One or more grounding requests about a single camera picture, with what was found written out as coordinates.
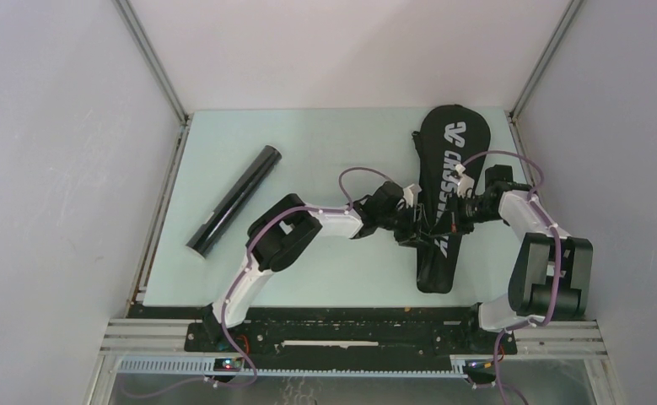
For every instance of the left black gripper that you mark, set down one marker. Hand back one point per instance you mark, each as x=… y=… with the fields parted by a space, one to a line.
x=414 y=232

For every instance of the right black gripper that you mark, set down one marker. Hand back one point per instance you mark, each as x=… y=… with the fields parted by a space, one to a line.
x=451 y=223

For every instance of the black racket bag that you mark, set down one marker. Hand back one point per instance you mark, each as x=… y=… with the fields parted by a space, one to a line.
x=449 y=134

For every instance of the black shuttlecock tube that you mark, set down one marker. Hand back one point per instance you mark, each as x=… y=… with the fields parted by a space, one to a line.
x=224 y=214

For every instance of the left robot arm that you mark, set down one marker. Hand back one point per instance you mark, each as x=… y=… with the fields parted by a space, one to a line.
x=281 y=235

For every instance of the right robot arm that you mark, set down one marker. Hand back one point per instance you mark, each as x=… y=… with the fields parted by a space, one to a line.
x=550 y=279

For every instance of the right controller board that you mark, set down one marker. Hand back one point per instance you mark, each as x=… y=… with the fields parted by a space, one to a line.
x=479 y=367

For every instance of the controller board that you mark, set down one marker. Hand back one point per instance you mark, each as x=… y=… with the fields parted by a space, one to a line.
x=228 y=365
x=479 y=367

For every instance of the left controller board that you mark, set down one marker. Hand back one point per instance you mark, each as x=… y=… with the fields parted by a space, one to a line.
x=228 y=365

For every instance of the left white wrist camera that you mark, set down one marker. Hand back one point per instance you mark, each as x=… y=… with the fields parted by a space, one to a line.
x=410 y=194

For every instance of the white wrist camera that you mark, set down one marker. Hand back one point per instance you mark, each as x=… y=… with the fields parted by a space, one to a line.
x=410 y=194
x=465 y=183

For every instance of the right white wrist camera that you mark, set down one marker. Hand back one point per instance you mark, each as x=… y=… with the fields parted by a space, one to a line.
x=465 y=183

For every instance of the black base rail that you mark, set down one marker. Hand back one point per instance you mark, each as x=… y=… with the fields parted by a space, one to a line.
x=346 y=340

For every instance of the right aluminium frame post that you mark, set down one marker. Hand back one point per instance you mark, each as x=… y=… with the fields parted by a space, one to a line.
x=564 y=24

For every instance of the aluminium frame post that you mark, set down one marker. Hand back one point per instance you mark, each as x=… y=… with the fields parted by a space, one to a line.
x=130 y=18
x=564 y=24

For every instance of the left aluminium frame post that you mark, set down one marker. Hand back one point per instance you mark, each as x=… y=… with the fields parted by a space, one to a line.
x=130 y=18

